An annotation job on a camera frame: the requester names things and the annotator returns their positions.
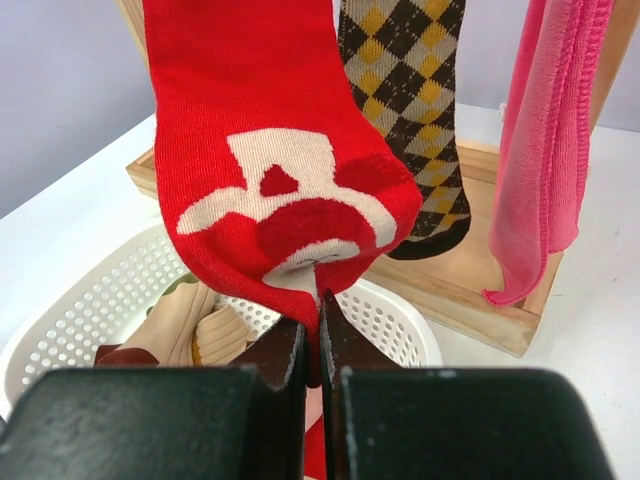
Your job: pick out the white perforated plastic basket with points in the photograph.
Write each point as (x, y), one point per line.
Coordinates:
(112, 299)

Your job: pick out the red sock white pattern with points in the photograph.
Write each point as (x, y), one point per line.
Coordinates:
(273, 186)

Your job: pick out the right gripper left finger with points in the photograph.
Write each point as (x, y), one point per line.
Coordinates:
(241, 421)

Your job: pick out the wooden clothes rack frame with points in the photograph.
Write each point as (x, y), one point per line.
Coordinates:
(447, 289)

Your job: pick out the beige striped sock olive toe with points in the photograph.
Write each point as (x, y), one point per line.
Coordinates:
(165, 336)

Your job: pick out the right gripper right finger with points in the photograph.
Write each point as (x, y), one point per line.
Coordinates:
(384, 421)

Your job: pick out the brown yellow diamond sock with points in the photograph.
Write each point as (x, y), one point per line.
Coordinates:
(400, 59)

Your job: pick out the beige striped sock maroon toe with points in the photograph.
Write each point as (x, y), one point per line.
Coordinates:
(219, 338)

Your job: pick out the pink towel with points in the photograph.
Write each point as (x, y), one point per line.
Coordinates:
(545, 141)

